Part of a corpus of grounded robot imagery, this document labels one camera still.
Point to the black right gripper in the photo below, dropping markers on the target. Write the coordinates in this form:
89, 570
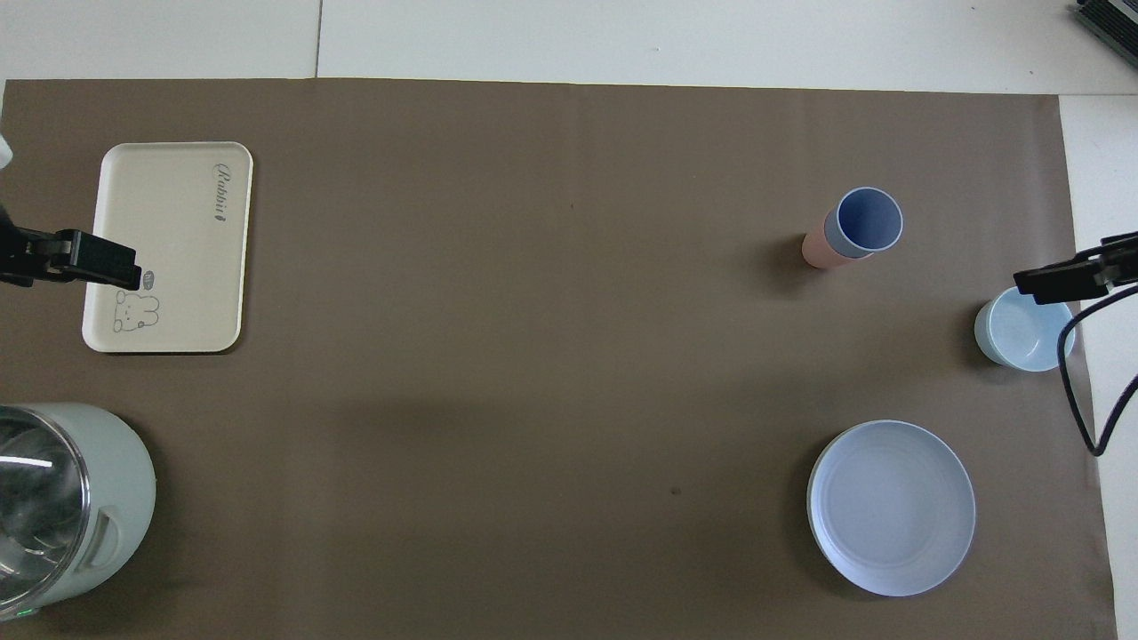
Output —
1123, 260

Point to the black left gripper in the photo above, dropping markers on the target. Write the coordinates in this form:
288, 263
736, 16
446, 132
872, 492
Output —
27, 256

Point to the blue plastic cup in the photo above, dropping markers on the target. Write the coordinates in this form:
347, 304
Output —
867, 222

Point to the pink plastic cup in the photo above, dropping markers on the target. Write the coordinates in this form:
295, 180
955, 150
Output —
816, 249

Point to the cream rabbit print tray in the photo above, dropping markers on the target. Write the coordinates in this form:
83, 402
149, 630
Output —
178, 240

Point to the light blue bowl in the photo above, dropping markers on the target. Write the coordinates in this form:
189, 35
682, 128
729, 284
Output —
1018, 333

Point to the pale green cooking pot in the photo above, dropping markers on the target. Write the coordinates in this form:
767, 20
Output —
120, 498

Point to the glass pot lid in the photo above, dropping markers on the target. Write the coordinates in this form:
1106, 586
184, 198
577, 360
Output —
40, 498

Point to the grey vented device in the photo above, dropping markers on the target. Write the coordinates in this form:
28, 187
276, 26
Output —
1111, 22

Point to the lavender blue plate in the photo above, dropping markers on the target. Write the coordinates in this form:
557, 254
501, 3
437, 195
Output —
889, 507

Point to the brown paper table mat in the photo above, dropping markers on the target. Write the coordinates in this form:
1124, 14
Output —
533, 356

